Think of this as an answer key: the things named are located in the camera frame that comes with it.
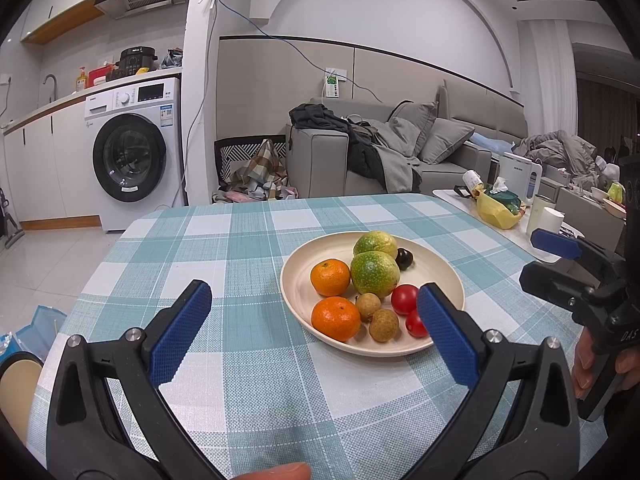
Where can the black rice cooker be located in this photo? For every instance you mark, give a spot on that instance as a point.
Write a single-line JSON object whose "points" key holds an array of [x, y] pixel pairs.
{"points": [[136, 62]]}

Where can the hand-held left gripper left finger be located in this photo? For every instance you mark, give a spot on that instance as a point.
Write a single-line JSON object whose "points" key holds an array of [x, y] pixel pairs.
{"points": [[182, 332]]}

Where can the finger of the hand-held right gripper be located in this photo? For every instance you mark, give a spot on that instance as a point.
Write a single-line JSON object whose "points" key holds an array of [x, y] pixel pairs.
{"points": [[555, 282], [550, 240]]}

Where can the yellow soap bottle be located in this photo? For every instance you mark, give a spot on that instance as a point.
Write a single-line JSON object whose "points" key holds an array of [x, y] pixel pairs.
{"points": [[81, 81]]}

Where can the dark clothes pile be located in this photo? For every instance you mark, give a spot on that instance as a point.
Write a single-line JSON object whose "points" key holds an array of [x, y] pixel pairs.
{"points": [[370, 155]]}

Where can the dark purple plum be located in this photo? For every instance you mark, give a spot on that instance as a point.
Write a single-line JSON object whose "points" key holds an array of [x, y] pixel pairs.
{"points": [[404, 258]]}

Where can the brown longan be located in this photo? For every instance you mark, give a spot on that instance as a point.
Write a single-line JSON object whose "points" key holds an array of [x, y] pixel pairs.
{"points": [[384, 326], [369, 306]]}

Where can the light blue plastic bag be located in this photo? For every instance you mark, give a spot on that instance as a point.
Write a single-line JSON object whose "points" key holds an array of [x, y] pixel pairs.
{"points": [[35, 332]]}

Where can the red box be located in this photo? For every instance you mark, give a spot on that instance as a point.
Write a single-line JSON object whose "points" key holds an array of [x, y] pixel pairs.
{"points": [[100, 75]]}

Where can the clothes heap on floor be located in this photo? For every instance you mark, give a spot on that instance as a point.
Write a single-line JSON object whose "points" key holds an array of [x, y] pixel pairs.
{"points": [[250, 195]]}

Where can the white upper cabinets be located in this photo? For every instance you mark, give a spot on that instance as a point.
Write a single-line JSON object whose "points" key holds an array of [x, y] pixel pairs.
{"points": [[65, 5]]}

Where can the grey cushion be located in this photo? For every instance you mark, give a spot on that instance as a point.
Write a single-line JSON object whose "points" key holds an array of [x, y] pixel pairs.
{"points": [[445, 140], [415, 125]]}

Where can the grey sofa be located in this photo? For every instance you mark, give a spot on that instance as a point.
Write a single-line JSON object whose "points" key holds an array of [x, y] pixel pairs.
{"points": [[320, 165]]}

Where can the plaid cloth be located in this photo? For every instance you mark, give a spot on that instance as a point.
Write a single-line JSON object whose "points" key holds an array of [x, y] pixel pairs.
{"points": [[262, 167]]}

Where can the white marble side table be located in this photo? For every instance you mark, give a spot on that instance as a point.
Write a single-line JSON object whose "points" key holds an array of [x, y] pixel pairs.
{"points": [[460, 205]]}

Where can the grey plastic bag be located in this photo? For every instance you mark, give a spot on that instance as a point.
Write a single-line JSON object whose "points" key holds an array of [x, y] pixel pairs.
{"points": [[172, 58]]}

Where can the grey blanket pile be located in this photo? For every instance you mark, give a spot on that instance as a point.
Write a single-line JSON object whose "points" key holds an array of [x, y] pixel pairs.
{"points": [[555, 152]]}

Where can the white cylindrical cup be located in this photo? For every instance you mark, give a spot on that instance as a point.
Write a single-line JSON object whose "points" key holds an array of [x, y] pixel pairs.
{"points": [[545, 217]]}

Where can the white can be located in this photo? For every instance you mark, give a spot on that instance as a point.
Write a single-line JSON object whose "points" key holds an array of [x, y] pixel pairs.
{"points": [[472, 180]]}

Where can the white green wall device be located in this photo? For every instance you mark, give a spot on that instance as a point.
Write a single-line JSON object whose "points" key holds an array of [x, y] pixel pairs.
{"points": [[334, 85]]}

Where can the orange mandarin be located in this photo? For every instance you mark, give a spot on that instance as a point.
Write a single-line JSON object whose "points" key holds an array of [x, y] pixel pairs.
{"points": [[330, 277], [335, 317]]}

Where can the white lower kitchen cabinets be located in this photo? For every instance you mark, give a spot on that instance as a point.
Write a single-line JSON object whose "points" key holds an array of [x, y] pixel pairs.
{"points": [[50, 170]]}

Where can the curved kitchen faucet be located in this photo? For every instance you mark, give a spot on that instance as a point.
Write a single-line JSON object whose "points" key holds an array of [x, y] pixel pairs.
{"points": [[54, 85]]}

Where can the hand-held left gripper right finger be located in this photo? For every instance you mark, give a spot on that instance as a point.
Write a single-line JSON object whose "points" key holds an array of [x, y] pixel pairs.
{"points": [[447, 332]]}

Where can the yellow plastic bag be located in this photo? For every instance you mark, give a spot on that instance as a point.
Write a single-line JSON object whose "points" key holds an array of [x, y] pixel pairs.
{"points": [[495, 212]]}

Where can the cream round plate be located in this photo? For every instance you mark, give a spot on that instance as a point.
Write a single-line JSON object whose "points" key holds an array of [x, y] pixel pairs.
{"points": [[300, 270]]}

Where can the person's right hand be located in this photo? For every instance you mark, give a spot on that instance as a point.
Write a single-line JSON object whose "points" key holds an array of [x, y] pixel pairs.
{"points": [[580, 370]]}

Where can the black patterned laundry basket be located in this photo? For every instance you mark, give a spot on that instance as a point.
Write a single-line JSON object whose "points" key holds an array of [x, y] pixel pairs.
{"points": [[227, 152]]}

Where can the beige round stool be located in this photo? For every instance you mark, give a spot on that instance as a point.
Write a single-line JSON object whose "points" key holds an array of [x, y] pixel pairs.
{"points": [[20, 395]]}

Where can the person's right forearm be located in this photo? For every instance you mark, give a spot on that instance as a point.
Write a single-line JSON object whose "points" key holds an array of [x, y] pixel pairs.
{"points": [[622, 407]]}

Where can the white tabletop appliance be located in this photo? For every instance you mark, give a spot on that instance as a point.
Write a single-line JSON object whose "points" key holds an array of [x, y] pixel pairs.
{"points": [[517, 175]]}

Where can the red cherry tomato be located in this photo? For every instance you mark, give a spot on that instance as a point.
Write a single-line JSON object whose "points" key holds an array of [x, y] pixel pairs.
{"points": [[404, 299], [415, 325]]}

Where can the yellow-green round fruit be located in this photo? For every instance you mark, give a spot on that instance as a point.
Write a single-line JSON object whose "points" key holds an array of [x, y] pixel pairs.
{"points": [[375, 275], [375, 242]]}

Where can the person's left hand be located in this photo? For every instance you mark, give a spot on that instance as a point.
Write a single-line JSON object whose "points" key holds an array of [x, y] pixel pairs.
{"points": [[280, 472]]}

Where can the white washing machine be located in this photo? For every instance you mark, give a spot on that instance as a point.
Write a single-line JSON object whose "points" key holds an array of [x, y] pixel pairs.
{"points": [[132, 160]]}

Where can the white tissue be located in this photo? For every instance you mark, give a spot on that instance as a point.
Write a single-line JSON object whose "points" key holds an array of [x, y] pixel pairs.
{"points": [[498, 186]]}

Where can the white curtain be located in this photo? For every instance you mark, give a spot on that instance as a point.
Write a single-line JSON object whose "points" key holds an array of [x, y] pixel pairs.
{"points": [[552, 75]]}

